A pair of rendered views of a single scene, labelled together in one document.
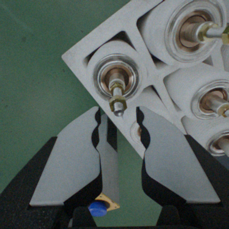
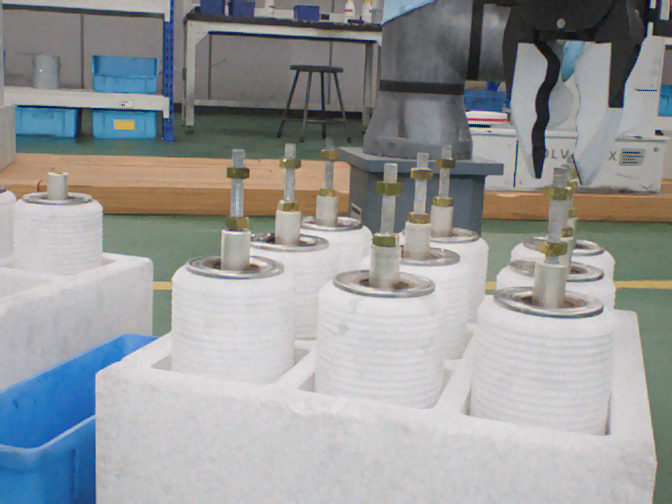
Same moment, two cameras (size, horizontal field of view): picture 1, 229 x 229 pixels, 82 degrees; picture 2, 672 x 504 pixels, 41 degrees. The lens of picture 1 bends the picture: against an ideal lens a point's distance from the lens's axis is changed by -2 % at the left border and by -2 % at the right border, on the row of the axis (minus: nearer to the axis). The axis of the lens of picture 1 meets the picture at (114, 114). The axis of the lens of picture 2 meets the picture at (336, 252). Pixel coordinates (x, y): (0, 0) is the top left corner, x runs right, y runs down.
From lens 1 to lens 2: 0.57 m
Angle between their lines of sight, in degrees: 59
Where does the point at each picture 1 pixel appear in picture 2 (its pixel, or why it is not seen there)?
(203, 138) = (468, 249)
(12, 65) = not seen: outside the picture
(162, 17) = (409, 305)
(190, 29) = (392, 271)
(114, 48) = (510, 317)
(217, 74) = not seen: hidden behind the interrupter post
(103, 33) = (509, 428)
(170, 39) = (420, 289)
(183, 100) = (458, 274)
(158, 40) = (435, 301)
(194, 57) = (404, 275)
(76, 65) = (629, 437)
